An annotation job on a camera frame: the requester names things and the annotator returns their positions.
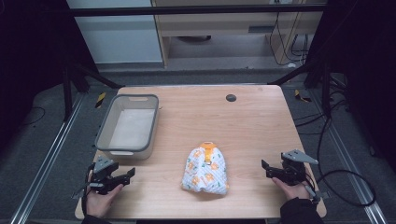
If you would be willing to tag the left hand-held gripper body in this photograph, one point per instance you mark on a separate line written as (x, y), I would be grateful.
(102, 177)

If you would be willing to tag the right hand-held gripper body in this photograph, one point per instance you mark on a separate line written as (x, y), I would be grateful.
(292, 169)

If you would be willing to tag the person's right hand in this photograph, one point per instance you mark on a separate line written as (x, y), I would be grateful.
(292, 190)

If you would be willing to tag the person's left hand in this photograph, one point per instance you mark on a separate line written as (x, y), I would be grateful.
(101, 202)

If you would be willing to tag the white bin with grey rim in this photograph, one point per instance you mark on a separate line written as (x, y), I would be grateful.
(130, 127)

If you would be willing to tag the yellow black tape marker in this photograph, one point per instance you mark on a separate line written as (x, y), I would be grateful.
(100, 100)
(300, 95)

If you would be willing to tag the round grey table grommet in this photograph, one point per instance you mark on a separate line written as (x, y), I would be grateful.
(231, 98)

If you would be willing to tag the black metal stand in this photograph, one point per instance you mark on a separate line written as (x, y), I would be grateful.
(320, 77)
(76, 81)

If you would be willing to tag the dark curtain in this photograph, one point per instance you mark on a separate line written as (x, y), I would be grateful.
(31, 62)
(367, 71)

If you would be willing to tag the white cabinet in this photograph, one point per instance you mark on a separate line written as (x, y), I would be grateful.
(118, 34)

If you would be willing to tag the light wooden desk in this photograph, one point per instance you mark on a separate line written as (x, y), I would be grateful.
(218, 26)

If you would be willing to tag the black horizontal bar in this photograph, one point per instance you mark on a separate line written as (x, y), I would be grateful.
(186, 10)

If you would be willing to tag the aluminium floor rail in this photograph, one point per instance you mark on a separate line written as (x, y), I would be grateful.
(46, 158)
(351, 168)

